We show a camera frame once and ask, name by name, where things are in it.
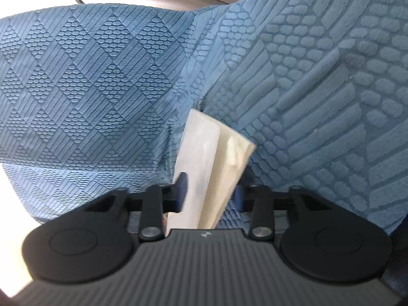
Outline large white paper sheet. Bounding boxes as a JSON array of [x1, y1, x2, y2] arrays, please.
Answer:
[[166, 108, 221, 230]]

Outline blue textured sofa cover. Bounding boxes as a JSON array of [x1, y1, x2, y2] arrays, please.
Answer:
[[0, 0, 408, 235]]

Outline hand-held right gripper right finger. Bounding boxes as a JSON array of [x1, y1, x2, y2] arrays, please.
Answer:
[[232, 184, 324, 241]]

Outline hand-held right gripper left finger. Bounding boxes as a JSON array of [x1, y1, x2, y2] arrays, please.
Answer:
[[81, 172, 189, 242]]

